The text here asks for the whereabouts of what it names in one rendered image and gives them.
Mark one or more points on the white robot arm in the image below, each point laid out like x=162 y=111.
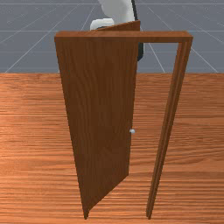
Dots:
x=116 y=10

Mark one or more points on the brown wooden door leaf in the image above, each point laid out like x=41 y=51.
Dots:
x=99 y=116

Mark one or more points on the brown wooden door frame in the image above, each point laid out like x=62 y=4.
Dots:
x=163 y=36

